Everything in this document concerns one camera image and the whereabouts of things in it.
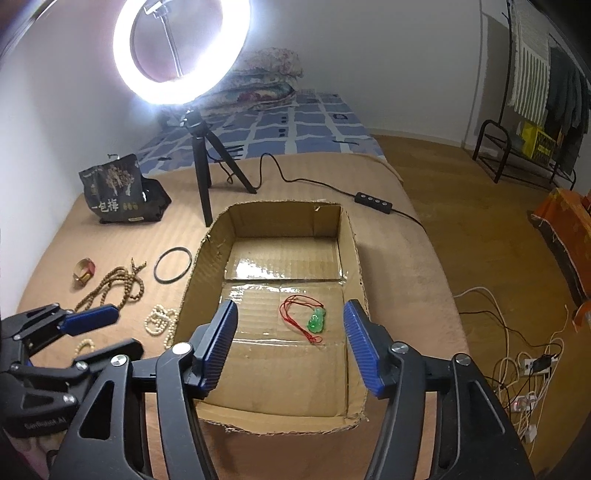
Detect black power cable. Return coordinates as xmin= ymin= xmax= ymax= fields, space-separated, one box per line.
xmin=225 ymin=152 xmax=428 ymax=229

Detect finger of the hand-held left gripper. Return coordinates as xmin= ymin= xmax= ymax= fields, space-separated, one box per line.
xmin=0 ymin=302 xmax=122 ymax=352
xmin=9 ymin=338 xmax=145 ymax=402

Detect white pearl necklace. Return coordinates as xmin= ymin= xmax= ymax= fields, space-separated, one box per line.
xmin=144 ymin=304 xmax=181 ymax=349

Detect green pendant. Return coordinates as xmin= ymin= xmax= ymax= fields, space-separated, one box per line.
xmin=280 ymin=295 xmax=328 ymax=344

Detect dark thin bangle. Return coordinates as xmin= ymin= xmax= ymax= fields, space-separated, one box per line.
xmin=154 ymin=248 xmax=193 ymax=283

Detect cardboard box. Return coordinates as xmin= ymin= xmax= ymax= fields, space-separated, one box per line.
xmin=175 ymin=199 xmax=370 ymax=435

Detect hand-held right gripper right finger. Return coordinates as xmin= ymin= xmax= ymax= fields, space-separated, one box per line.
xmin=342 ymin=299 xmax=536 ymax=480

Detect black printed snack bag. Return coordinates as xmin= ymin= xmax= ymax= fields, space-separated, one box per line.
xmin=78 ymin=153 xmax=172 ymax=225

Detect black tripod stand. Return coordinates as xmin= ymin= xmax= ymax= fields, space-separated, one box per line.
xmin=143 ymin=0 xmax=258 ymax=227

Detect striped hanging towel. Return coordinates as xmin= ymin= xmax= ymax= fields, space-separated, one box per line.
xmin=512 ymin=0 xmax=551 ymax=121

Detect yellow plastic crate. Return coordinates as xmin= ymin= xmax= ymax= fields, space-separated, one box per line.
xmin=522 ymin=121 xmax=561 ymax=164

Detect power strip with white cables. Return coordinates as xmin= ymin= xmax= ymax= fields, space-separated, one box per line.
xmin=455 ymin=286 xmax=573 ymax=462

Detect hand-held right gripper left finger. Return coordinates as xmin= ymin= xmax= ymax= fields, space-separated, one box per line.
xmin=48 ymin=299 xmax=239 ymax=480

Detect dark hanging clothes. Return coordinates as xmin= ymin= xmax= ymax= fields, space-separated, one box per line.
xmin=545 ymin=46 xmax=589 ymax=174

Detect white ring light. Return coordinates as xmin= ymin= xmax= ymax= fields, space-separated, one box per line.
xmin=113 ymin=0 xmax=254 ymax=108

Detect black inline cable controller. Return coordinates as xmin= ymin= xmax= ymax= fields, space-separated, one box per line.
xmin=355 ymin=191 xmax=393 ymax=209

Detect red strap wristwatch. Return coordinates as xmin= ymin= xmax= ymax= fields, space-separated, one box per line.
xmin=72 ymin=258 xmax=96 ymax=289

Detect blue checked bed sheet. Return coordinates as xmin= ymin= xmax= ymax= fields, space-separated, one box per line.
xmin=131 ymin=91 xmax=386 ymax=176

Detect black metal clothes rack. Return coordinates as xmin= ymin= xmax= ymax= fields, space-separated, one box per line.
xmin=473 ymin=0 xmax=591 ymax=192

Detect brown wooden bead bracelet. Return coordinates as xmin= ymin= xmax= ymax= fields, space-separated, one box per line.
xmin=74 ymin=257 xmax=148 ymax=319

